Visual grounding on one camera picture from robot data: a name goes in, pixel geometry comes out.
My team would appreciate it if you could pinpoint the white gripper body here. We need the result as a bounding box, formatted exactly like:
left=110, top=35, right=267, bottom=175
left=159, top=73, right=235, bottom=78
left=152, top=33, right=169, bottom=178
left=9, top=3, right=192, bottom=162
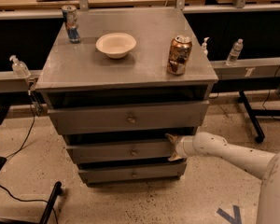
left=175, top=135, right=197, bottom=158

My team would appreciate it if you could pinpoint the grey drawer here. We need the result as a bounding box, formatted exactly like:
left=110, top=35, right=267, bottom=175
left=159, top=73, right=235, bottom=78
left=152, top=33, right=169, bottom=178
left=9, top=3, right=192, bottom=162
left=66, top=139, right=174, bottom=164
left=78, top=161, right=187, bottom=184
left=49, top=101, right=209, bottom=134

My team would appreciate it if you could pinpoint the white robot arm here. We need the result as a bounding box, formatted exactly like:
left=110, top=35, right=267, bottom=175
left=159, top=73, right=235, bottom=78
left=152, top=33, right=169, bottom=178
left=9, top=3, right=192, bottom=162
left=165, top=132, right=280, bottom=224

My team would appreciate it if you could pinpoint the grey bottom drawer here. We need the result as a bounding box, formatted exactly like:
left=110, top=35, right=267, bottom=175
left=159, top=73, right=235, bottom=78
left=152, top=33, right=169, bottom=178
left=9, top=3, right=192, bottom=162
left=78, top=161, right=187, bottom=184

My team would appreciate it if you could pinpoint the grey top drawer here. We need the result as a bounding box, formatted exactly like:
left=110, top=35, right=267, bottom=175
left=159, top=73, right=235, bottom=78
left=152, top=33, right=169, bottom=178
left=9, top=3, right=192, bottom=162
left=49, top=101, right=209, bottom=134

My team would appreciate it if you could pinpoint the grey drawer cabinet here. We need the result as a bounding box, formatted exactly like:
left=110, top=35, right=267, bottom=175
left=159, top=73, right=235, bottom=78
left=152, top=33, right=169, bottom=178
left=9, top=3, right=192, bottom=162
left=35, top=7, right=219, bottom=186

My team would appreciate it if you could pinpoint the black table leg with caster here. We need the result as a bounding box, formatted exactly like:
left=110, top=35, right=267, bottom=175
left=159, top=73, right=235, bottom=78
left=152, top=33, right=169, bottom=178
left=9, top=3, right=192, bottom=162
left=238, top=91, right=265, bottom=144

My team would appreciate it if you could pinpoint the blue tape floor marker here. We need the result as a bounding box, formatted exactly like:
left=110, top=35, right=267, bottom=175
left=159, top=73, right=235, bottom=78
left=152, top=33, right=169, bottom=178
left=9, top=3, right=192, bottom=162
left=217, top=205, right=242, bottom=224

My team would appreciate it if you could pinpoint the brown crumpled soda can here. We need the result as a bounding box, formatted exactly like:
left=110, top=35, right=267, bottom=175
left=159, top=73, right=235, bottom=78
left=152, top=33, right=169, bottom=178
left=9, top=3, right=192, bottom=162
left=167, top=35, right=192, bottom=76

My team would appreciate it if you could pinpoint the small white pump bottle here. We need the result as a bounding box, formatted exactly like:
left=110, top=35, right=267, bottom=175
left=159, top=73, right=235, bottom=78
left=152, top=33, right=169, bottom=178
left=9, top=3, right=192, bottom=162
left=202, top=37, right=209, bottom=56

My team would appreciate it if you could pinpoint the clear plastic water bottle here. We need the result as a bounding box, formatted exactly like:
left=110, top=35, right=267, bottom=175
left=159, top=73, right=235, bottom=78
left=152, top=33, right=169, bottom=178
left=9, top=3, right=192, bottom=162
left=226, top=39, right=244, bottom=65

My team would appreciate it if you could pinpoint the blue red drink can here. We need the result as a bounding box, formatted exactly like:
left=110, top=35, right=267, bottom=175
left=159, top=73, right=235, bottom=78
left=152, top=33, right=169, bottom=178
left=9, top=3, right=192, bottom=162
left=62, top=5, right=80, bottom=44

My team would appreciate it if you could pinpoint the left sanitizer pump bottle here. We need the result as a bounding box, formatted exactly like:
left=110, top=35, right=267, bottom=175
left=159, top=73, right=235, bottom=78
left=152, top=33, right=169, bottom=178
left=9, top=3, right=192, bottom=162
left=9, top=55, right=32, bottom=78

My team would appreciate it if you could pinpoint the black chair base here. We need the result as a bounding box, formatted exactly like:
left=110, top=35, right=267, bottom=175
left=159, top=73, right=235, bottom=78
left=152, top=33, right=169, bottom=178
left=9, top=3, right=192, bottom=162
left=0, top=142, right=63, bottom=224

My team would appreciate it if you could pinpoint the black floor cable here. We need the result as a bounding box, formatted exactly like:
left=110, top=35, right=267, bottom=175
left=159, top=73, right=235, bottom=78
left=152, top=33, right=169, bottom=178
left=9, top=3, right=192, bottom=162
left=0, top=105, right=60, bottom=224

